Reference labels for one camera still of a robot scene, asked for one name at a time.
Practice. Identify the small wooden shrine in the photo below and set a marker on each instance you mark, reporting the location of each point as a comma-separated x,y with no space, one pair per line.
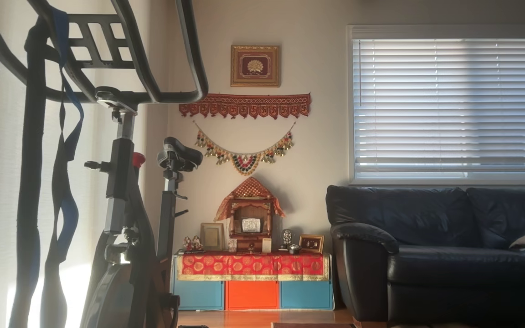
249,214

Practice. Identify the small silver idol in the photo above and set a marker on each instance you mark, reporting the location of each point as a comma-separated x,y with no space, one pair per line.
286,238

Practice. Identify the small white card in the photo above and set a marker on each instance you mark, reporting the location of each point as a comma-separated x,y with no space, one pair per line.
266,245

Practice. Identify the small dark metal bowl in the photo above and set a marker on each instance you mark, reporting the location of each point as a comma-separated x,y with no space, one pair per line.
294,249

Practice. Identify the small dark framed picture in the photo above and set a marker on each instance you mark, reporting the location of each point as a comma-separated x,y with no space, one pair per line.
311,243

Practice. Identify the red gold brocade cloth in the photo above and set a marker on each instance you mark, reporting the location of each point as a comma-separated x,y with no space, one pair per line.
253,265

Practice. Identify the small colourful figurines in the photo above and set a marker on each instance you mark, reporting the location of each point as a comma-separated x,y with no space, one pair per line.
193,244

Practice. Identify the blue orange low cabinet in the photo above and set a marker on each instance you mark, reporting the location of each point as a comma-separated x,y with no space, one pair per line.
251,295

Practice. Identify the black exercise bike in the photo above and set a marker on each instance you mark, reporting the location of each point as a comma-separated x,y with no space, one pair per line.
121,182

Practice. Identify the black leather sofa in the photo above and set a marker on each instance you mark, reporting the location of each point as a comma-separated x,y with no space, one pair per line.
426,273

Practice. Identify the white window blinds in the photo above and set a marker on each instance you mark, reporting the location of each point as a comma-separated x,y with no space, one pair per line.
454,109

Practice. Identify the white curtain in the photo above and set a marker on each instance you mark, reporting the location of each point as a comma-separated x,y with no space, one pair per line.
5,182

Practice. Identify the beaded wall garland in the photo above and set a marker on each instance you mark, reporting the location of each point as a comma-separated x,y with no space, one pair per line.
244,163

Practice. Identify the red embroidered wall hanging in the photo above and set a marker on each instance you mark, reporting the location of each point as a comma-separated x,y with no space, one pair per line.
244,105

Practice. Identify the gold standing picture frame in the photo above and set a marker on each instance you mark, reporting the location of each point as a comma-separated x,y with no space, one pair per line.
212,237

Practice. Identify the gold framed wall picture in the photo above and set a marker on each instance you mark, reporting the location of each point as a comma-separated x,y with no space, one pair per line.
255,66

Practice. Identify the white window frame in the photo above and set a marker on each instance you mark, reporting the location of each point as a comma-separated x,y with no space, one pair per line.
449,32

